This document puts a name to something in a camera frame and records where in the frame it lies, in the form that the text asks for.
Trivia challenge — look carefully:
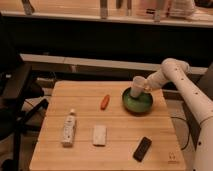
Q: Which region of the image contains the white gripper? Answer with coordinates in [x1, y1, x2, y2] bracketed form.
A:
[144, 71, 166, 93]

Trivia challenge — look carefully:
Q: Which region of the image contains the black cable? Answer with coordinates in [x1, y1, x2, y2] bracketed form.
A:
[170, 115, 191, 152]

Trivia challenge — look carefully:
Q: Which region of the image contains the white ceramic cup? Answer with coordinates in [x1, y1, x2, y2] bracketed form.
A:
[130, 76, 146, 98]

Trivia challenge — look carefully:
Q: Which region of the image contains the white plastic bottle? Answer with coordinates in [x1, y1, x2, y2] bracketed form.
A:
[61, 109, 76, 147]

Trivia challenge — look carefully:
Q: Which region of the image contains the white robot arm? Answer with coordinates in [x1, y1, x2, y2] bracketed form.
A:
[146, 58, 213, 171]

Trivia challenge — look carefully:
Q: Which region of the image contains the green ceramic bowl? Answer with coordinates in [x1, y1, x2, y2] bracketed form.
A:
[122, 88, 153, 113]

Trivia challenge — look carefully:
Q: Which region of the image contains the white rectangular block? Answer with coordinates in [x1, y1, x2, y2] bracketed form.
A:
[93, 125, 107, 146]

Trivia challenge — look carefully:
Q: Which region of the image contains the wooden table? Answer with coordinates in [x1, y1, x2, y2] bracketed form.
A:
[30, 81, 186, 171]

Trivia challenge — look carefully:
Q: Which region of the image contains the black smartphone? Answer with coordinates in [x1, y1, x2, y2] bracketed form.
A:
[133, 137, 152, 162]

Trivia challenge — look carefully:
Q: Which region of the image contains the black office chair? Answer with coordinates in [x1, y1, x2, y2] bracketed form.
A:
[0, 13, 48, 171]

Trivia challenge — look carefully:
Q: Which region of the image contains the orange carrot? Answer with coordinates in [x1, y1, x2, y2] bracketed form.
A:
[100, 95, 110, 110]

